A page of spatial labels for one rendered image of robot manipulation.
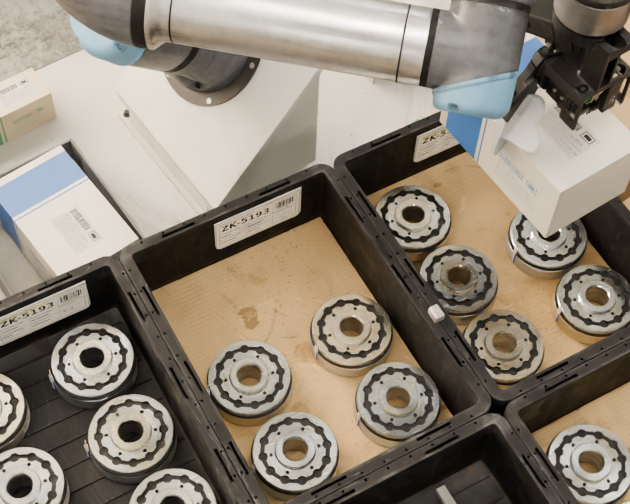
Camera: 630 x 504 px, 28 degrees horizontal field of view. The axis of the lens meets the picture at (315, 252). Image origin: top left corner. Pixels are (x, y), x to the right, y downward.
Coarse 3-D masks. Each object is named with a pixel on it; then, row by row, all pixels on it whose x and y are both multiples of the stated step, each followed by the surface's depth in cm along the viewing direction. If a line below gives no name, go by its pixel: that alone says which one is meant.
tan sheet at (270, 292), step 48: (288, 240) 167; (192, 288) 163; (240, 288) 163; (288, 288) 163; (336, 288) 163; (192, 336) 159; (240, 336) 159; (288, 336) 159; (336, 384) 156; (240, 432) 152; (336, 432) 152
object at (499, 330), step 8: (496, 328) 157; (504, 328) 157; (512, 328) 157; (488, 336) 156; (512, 336) 156; (520, 336) 156; (488, 344) 155; (520, 344) 156; (488, 352) 155; (496, 352) 155; (512, 352) 155; (520, 352) 155; (504, 360) 155; (512, 360) 155
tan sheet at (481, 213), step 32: (448, 160) 175; (384, 192) 172; (448, 192) 172; (480, 192) 172; (480, 224) 169; (512, 288) 164; (544, 288) 164; (544, 320) 162; (544, 352) 159; (576, 352) 159
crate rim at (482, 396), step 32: (256, 192) 159; (192, 224) 158; (128, 256) 153; (384, 256) 154; (160, 320) 149; (448, 352) 148; (192, 384) 144; (480, 384) 145; (480, 416) 143; (224, 448) 140; (416, 448) 141; (256, 480) 138; (352, 480) 139
